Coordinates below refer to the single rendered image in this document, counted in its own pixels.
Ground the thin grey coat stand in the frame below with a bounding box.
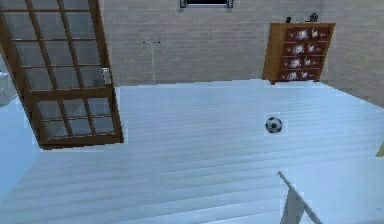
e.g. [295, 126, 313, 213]
[142, 39, 161, 86]

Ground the black and white ball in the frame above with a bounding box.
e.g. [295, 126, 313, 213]
[265, 116, 284, 134]

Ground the dark framed window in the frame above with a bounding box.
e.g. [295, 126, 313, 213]
[179, 0, 235, 9]

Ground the brown glass-paned room door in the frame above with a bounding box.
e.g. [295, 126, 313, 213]
[0, 0, 125, 150]

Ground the brown wooden chest of drawers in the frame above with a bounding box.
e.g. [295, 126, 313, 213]
[262, 22, 337, 85]

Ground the white table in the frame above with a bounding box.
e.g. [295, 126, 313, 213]
[277, 156, 384, 224]

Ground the silver door handle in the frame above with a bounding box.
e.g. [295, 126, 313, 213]
[101, 67, 112, 85]

